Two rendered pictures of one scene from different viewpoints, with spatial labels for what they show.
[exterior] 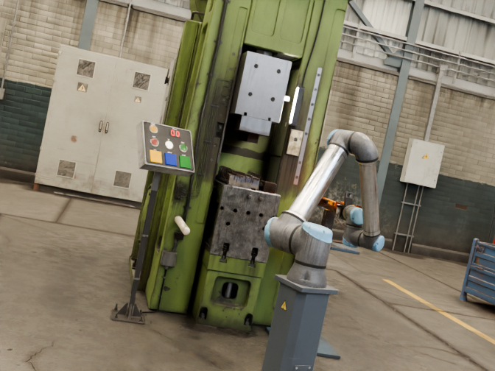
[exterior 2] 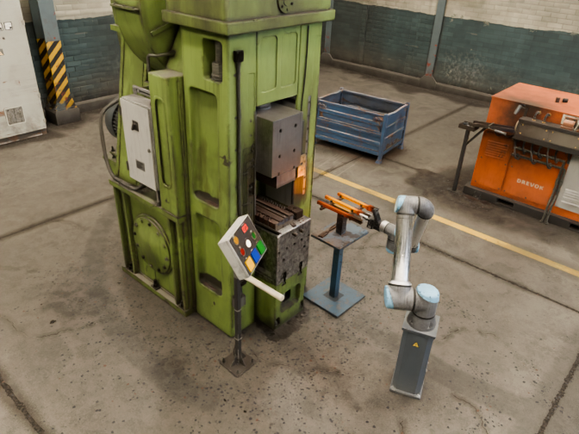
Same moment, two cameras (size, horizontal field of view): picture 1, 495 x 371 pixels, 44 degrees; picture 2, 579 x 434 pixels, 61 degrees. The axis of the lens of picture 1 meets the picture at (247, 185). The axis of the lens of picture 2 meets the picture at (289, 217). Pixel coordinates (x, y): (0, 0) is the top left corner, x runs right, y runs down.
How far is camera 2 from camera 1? 2.87 m
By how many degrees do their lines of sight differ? 44
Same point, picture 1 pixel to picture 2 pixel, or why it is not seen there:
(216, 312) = (284, 314)
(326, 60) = (312, 86)
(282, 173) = (295, 192)
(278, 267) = not seen: hidden behind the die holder
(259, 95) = (285, 152)
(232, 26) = (245, 96)
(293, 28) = (288, 71)
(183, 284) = (248, 307)
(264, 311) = not seen: hidden behind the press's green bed
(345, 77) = not seen: outside the picture
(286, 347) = (422, 365)
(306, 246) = (428, 309)
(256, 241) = (301, 257)
